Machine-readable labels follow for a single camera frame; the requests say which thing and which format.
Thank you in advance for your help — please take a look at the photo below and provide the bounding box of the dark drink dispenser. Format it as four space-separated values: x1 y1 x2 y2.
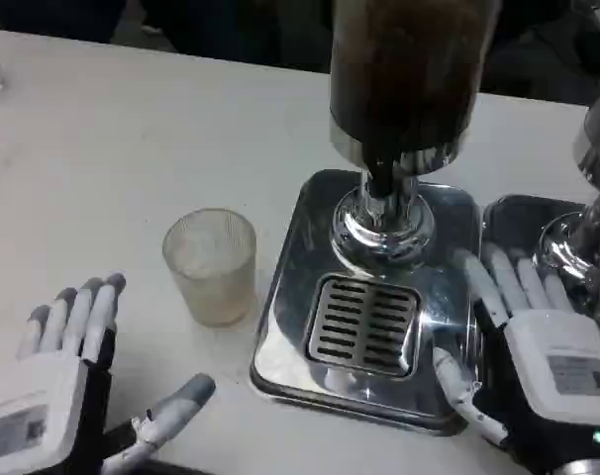
327 0 503 266

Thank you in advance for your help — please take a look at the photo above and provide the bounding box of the clear ribbed glass cup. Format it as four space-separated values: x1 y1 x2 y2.
161 208 258 329

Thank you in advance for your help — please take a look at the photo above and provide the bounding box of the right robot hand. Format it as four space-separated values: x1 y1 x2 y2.
432 246 600 475

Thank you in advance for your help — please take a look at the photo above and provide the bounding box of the silver drink dispenser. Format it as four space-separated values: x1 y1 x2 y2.
537 0 600 318

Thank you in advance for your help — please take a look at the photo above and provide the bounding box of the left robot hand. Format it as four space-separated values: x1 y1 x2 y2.
0 270 217 475

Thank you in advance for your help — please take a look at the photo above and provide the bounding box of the steel drip tray with grid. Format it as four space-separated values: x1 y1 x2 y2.
249 168 484 437

